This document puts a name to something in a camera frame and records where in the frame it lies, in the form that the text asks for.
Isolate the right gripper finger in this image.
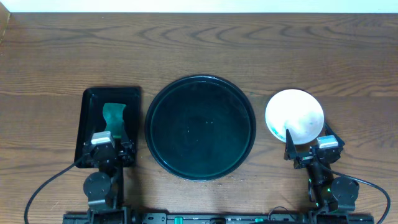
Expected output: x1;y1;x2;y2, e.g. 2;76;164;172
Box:
325;123;345;146
284;129;297;161

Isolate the green sponge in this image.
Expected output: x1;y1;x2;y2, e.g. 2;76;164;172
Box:
103;103;126;139

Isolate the white plate with green smear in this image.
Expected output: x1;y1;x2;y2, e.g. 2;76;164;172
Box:
264;89;325;145

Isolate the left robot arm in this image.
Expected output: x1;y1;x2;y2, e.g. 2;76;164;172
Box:
82;125;135;223

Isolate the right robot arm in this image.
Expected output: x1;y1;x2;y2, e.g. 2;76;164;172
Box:
284;124;359;223

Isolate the rectangular black tray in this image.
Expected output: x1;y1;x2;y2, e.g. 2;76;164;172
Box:
74;86;141;161

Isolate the round black tray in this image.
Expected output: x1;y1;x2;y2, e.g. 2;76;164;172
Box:
145;75;256;181

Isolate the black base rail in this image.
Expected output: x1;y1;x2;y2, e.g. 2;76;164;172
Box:
62;213;374;224

